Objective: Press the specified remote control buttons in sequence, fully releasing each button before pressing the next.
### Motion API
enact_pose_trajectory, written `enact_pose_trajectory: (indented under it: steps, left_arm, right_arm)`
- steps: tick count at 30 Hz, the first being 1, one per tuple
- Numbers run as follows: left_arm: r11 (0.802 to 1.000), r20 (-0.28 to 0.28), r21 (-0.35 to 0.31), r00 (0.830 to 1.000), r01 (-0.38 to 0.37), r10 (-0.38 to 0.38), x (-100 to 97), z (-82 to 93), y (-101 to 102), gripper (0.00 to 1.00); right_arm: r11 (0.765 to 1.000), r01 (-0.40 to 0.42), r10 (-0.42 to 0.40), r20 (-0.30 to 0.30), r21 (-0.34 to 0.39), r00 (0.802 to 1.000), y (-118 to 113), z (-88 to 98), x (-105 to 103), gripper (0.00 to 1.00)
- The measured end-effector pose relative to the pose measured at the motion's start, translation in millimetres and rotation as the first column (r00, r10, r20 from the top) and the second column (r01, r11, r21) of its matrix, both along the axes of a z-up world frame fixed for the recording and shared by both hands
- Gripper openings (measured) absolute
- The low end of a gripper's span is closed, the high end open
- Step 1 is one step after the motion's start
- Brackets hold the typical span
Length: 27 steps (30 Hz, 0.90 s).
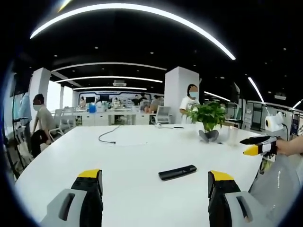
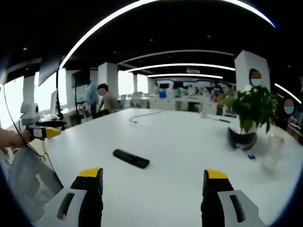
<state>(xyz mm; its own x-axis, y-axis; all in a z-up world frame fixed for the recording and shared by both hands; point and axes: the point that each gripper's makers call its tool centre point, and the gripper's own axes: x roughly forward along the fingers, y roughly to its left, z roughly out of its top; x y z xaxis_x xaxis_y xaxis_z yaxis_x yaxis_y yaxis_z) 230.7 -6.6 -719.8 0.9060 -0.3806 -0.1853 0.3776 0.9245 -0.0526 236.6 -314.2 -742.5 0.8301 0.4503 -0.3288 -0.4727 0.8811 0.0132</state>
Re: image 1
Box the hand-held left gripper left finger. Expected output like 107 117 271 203
39 168 104 227

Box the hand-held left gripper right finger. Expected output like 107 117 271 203
207 170 263 227

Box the black remote control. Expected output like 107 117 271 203
158 165 197 182

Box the person's right hand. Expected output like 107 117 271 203
276 136 303 157

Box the clear plastic cup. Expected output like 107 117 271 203
227 126 239 147

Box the grey plastic bag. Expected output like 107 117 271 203
248 152 303 227

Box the grey plant pot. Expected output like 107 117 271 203
198 129 220 143

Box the green potted plant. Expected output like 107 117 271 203
184 100 227 133

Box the black backpack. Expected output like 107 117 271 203
30 129 52 158

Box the white office chair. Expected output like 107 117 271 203
155 105 171 124
53 106 78 136

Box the white pillar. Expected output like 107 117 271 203
163 66 200 124
28 67 52 123

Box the long ceiling light strip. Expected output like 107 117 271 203
29 3 237 61

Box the black cable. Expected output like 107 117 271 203
98 124 121 144

